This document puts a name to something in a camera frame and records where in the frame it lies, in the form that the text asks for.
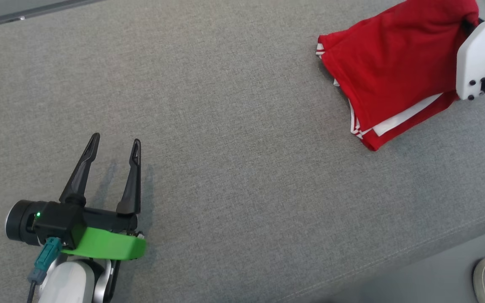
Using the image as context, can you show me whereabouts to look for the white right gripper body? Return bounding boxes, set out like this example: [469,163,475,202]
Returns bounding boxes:
[456,13,485,101]

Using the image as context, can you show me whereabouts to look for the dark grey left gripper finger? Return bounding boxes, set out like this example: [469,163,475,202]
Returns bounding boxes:
[116,139,142,216]
[59,133,101,207]

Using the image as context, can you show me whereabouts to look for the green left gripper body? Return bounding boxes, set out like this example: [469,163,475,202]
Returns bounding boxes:
[61,208,147,260]

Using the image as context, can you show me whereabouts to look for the red white basketball jersey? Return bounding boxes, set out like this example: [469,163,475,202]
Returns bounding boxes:
[316,0,480,141]

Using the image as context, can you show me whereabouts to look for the grey fabric sofa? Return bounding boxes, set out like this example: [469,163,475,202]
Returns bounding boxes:
[0,0,485,303]

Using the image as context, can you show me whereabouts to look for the grey wall baseboard rail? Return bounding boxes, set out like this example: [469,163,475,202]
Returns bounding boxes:
[0,0,104,31]

